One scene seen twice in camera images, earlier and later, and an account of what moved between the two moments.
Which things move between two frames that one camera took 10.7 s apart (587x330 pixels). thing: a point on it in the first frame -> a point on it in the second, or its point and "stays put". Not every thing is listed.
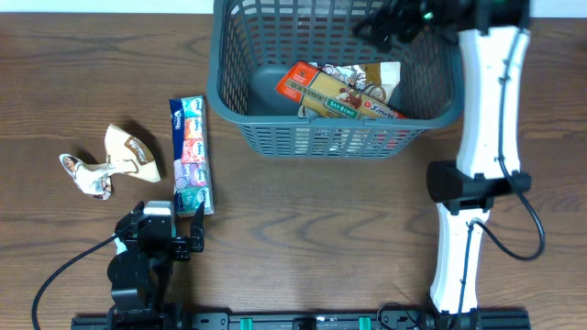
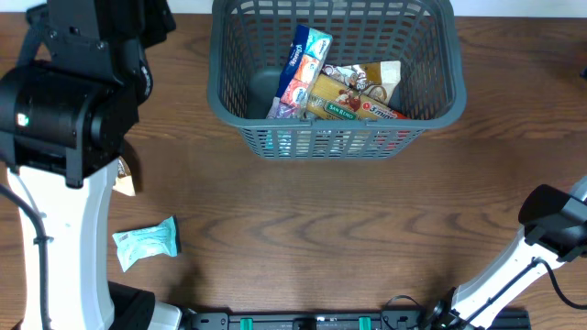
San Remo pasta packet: x=323 y=94 stays put
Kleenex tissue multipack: x=192 y=156 -> x=307 y=56
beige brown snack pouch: x=382 y=79 stays put
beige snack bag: x=352 y=75 stays put
